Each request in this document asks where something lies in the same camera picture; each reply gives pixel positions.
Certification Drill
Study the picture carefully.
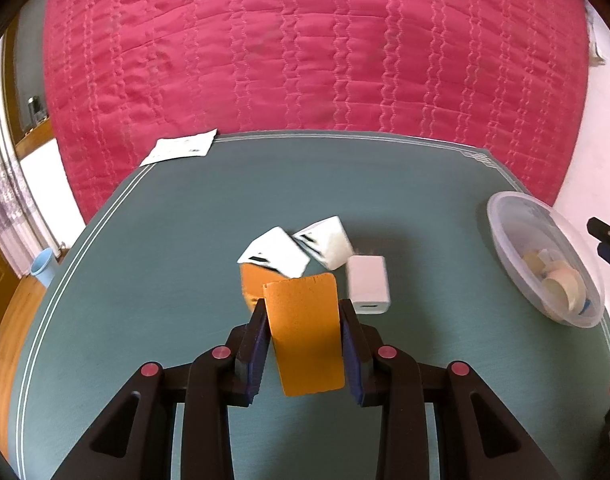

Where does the beige wedge block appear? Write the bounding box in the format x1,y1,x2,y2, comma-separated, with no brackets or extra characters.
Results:
522,249,552,278

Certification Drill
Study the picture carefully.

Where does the clear plastic bowl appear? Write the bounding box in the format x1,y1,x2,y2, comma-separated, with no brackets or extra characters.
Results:
487,192,604,328

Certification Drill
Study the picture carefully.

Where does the white charger adapter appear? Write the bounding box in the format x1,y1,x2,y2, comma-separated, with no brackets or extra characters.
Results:
346,255,391,315

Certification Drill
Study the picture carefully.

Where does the patterned curtain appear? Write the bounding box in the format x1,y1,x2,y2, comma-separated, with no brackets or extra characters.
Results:
0,41,60,276

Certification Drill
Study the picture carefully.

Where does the red quilted bedspread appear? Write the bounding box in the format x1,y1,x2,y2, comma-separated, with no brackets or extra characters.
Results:
44,0,589,219

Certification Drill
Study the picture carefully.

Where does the white marked cube block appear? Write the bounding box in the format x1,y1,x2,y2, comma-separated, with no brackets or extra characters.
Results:
237,226,311,278

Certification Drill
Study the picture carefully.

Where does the white tape spool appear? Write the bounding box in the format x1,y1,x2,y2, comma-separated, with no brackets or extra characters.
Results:
542,266,587,314

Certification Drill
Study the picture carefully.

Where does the blue waste bin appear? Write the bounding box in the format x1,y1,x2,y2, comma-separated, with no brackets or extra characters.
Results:
30,248,59,288

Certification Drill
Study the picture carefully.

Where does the white paper card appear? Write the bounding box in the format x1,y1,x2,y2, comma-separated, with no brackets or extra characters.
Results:
140,129,218,167

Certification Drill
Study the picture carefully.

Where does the wooden shelf ledge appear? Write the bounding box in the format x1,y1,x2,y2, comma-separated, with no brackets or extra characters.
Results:
14,118,55,160

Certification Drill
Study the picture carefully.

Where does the blue foam block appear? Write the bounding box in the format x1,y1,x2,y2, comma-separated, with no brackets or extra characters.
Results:
579,298,592,315

